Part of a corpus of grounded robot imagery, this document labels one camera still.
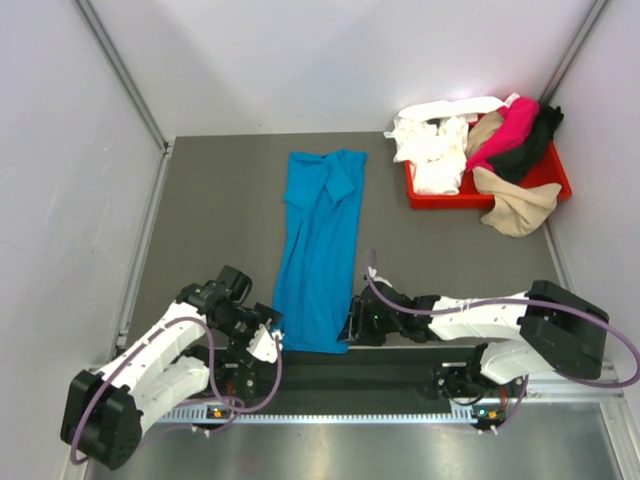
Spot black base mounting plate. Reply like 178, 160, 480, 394
219, 346, 527, 415

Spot red plastic bin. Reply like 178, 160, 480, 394
402, 92, 573, 211

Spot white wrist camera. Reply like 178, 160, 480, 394
246, 324, 284, 364
366, 267, 393, 288

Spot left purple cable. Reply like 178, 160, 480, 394
69, 315, 284, 464

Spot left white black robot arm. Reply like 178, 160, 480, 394
60, 266, 284, 470

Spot black t shirt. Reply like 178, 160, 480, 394
488, 104, 564, 184

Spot beige t shirt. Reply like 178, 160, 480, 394
467, 110, 564, 239

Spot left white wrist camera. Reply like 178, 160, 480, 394
246, 324, 284, 364

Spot blue t shirt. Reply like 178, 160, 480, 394
273, 150, 368, 355

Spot white t shirt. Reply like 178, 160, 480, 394
384, 96, 504, 196

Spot pink t shirt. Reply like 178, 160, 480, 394
466, 97, 540, 171

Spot grey slotted cable duct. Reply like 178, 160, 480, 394
159, 403, 506, 425

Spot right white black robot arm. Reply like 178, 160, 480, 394
337, 279, 609, 396

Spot purple cable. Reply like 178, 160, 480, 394
69, 315, 284, 464
363, 248, 640, 435

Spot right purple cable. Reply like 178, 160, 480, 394
363, 248, 640, 435

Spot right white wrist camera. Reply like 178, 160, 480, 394
366, 267, 393, 288

